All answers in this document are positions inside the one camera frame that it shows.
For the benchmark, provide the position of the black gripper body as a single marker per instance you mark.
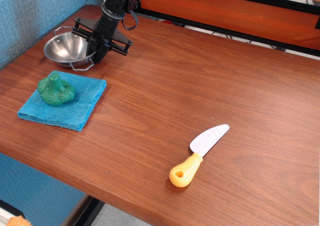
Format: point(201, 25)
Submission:
point(104, 30)

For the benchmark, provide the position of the steel bowl with wire handles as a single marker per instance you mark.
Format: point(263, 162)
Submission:
point(69, 50)

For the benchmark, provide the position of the blue folded cloth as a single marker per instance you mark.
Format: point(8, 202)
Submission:
point(73, 114)

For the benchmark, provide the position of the black table leg frame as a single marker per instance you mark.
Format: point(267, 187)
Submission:
point(84, 213)

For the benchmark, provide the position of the green toy broccoli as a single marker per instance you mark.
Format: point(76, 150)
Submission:
point(55, 91)

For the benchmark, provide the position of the orange panel black frame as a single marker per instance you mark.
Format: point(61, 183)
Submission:
point(290, 24)

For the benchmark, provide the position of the orange object at corner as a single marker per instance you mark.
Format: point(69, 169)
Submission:
point(10, 216)

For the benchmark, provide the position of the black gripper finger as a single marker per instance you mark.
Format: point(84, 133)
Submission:
point(91, 46)
point(101, 51)

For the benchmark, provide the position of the toy knife orange handle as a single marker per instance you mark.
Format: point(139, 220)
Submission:
point(182, 174)

